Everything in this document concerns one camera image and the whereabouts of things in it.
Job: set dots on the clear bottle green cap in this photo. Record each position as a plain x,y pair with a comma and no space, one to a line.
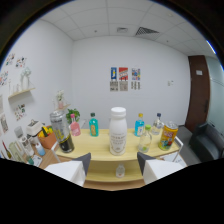
145,141

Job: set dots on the white light switch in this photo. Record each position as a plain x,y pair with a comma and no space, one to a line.
170,83

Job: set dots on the white kitchen appliance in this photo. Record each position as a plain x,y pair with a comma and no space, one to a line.
34,128

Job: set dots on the white milk bottle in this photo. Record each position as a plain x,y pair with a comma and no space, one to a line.
118,136

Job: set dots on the teal bottle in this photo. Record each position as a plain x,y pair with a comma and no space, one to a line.
93,127

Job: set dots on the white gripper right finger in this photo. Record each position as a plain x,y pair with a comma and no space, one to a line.
158,169

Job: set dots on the white and blue cup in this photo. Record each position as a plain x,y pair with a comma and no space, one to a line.
40,149

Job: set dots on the red poster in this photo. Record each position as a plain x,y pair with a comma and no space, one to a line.
123,73

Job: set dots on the brown door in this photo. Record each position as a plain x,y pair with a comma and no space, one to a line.
197,93

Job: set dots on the multicoloured poster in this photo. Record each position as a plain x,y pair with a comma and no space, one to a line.
135,74

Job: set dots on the white vase ornament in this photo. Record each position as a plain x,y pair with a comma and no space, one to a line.
26,78

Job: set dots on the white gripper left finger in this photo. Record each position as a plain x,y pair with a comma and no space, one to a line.
71,170

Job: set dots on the black and white code sheet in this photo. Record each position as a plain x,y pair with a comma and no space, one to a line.
114,86
123,86
135,85

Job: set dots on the black armchair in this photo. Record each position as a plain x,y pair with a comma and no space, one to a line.
208,143

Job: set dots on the white picture frame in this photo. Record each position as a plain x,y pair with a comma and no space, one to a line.
26,146

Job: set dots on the orange basket with fruit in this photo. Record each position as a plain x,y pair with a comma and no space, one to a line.
48,140

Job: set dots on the small pink bottle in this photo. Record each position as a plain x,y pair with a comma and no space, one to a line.
75,128

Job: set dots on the small wooden wall shelf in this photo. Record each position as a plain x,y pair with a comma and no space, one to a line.
65,107

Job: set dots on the green potted plant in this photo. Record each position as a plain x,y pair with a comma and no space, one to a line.
73,115

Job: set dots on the ceiling light strip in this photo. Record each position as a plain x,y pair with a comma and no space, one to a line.
210,47

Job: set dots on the white flower vase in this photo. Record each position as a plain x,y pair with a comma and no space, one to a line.
60,100

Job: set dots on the blue bottle yellow cap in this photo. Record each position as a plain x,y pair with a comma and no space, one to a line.
139,126

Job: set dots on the ceiling air vent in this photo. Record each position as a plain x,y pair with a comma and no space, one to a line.
146,31

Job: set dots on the yellow printed can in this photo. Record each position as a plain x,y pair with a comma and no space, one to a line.
168,136

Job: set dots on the square ceiling diffuser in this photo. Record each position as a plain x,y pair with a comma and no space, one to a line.
122,30

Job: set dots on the two-tier wooden shelf rack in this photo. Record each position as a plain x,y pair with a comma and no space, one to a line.
100,146

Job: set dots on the blue poster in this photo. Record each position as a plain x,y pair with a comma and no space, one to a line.
113,73

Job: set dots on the clear bottle blue cap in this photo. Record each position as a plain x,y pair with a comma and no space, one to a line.
157,126

